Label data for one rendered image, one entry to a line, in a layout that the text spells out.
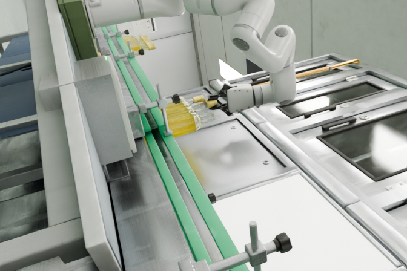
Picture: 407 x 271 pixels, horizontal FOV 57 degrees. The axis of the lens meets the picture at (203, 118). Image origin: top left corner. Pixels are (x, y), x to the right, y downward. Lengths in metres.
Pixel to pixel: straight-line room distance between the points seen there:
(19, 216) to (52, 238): 0.69
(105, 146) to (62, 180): 0.20
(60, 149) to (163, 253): 0.29
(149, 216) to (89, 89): 0.31
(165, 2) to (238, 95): 0.44
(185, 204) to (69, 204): 0.27
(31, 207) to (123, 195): 0.54
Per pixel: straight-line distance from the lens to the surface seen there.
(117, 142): 0.93
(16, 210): 1.42
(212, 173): 1.25
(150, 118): 1.25
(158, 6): 1.22
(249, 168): 1.25
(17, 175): 1.34
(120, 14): 1.21
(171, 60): 7.46
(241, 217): 1.07
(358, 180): 1.28
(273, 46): 1.11
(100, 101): 0.88
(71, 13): 1.11
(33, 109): 1.37
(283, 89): 1.28
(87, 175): 0.70
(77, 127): 0.77
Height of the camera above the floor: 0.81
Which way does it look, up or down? 13 degrees up
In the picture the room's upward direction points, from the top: 75 degrees clockwise
